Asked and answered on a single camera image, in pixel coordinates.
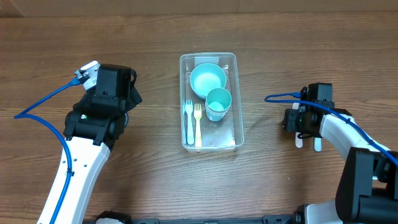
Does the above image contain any pink plastic spoon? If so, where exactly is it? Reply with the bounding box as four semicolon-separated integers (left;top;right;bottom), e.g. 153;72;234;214
292;103;303;148

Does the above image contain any green plastic fork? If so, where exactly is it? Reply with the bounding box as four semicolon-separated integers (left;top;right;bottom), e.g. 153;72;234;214
313;138;322;152

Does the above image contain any light blue plastic fork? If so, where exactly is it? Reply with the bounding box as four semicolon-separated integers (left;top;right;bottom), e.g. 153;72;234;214
185;100;194;145

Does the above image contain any yellow plastic fork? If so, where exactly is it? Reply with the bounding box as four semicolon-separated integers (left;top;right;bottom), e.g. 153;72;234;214
193;103;202;147

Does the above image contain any light blue bowl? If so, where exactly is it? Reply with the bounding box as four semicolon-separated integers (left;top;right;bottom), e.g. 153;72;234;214
190;63;227;99

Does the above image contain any green plastic cup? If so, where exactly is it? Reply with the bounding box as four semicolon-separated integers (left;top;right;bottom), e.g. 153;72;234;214
205;88;232;122

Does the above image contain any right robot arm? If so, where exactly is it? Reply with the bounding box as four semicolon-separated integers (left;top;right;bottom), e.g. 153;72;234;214
283;83;397;223

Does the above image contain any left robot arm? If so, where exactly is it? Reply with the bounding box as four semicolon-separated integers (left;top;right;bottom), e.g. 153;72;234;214
38;61;142;223

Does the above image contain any clear plastic container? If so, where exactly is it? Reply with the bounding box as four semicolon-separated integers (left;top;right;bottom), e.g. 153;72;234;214
179;52;244;153

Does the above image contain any left blue cable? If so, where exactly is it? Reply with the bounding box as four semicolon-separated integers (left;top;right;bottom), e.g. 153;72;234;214
13;76;91;224

